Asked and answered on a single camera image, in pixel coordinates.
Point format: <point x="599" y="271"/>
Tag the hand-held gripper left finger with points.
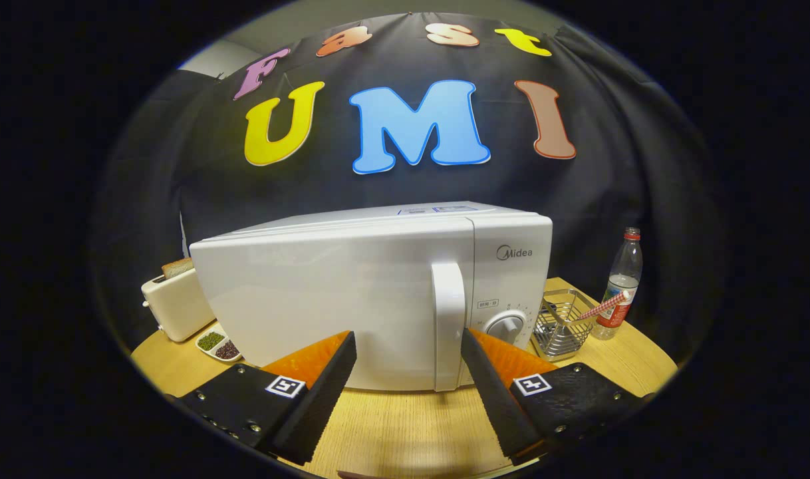
<point x="325" y="392"/>

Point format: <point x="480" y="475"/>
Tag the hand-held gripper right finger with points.
<point x="498" y="399"/>

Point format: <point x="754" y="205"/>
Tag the white microwave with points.
<point x="312" y="293"/>

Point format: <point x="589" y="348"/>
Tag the white divided bean dish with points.
<point x="211" y="341"/>

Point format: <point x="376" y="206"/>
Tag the red striped straw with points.
<point x="604" y="307"/>

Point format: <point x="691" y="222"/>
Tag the white toaster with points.
<point x="179" y="306"/>

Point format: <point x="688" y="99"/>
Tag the clear plastic water bottle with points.
<point x="624" y="273"/>

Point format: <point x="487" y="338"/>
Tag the toast slice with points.
<point x="177" y="267"/>

